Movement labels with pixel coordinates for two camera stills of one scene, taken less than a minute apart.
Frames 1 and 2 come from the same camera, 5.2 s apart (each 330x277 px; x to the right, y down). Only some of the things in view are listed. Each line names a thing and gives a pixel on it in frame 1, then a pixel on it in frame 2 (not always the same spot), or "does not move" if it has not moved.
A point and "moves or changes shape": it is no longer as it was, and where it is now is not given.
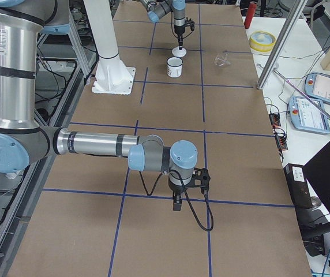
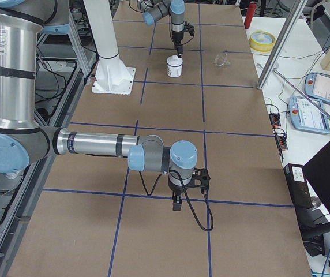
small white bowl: x=176 y=51 moves or changes shape
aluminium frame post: x=274 y=59 does not move
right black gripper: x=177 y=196 does not move
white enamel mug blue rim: x=174 y=64 does not move
